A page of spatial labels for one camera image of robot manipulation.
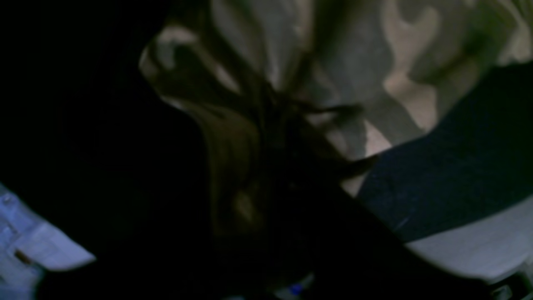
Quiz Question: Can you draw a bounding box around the camouflage t-shirt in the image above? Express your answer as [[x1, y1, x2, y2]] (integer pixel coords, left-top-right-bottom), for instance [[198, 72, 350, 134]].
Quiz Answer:
[[139, 0, 532, 235]]

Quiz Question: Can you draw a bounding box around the black table cloth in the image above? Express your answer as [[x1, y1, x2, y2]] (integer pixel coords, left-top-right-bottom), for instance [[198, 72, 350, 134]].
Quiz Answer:
[[0, 0, 533, 300]]

